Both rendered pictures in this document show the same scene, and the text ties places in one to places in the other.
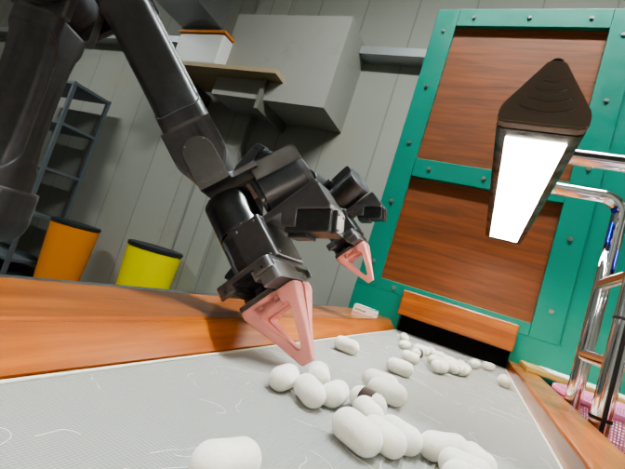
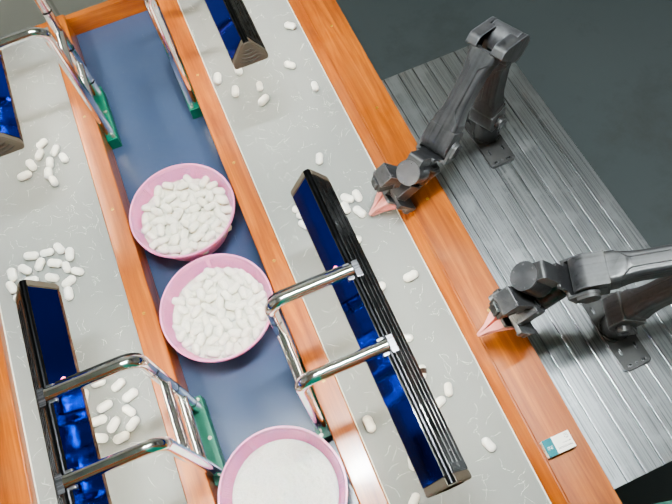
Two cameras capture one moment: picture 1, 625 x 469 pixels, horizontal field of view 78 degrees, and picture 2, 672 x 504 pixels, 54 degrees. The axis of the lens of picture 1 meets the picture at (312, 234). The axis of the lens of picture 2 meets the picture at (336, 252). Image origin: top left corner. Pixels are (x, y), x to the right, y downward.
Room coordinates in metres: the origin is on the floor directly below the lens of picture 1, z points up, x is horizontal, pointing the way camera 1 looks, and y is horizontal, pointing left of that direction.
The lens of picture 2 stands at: (0.92, -0.59, 2.19)
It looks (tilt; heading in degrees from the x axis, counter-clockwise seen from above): 65 degrees down; 141
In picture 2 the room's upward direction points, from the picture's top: 10 degrees counter-clockwise
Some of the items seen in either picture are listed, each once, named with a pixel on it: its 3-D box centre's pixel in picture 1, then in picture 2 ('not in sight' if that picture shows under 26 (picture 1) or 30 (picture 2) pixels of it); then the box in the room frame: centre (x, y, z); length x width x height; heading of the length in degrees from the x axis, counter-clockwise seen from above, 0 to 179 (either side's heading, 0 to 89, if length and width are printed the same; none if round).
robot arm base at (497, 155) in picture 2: not in sight; (487, 127); (0.43, 0.38, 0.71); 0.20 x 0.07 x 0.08; 156
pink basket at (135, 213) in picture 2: not in sight; (186, 217); (0.02, -0.33, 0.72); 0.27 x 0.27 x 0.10
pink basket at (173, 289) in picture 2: not in sight; (220, 312); (0.28, -0.45, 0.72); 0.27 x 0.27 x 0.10
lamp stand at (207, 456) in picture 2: not in sight; (145, 439); (0.43, -0.74, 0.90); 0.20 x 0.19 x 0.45; 155
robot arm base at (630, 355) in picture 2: not in sight; (617, 323); (0.98, 0.13, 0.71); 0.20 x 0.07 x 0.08; 156
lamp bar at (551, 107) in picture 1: (518, 187); (371, 315); (0.64, -0.31, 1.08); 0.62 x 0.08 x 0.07; 155
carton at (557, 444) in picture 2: (365, 310); (557, 444); (1.03, -0.20, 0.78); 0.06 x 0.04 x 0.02; 65
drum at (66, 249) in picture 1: (64, 256); not in sight; (3.28, 1.91, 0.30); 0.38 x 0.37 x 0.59; 156
